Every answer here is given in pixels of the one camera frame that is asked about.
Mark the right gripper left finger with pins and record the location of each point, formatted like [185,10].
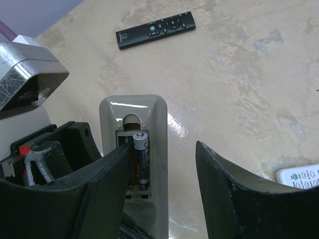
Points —
[86,204]

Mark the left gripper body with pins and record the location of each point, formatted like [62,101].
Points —
[49,153]

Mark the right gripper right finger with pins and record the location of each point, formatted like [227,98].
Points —
[239,204]

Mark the white air conditioner remote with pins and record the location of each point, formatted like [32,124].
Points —
[302,177]

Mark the AAA battery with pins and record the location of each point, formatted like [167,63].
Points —
[141,145]

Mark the grey beige remote control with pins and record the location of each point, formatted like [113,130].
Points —
[120,118]

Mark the black remote control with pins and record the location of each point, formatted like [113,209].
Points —
[155,30]

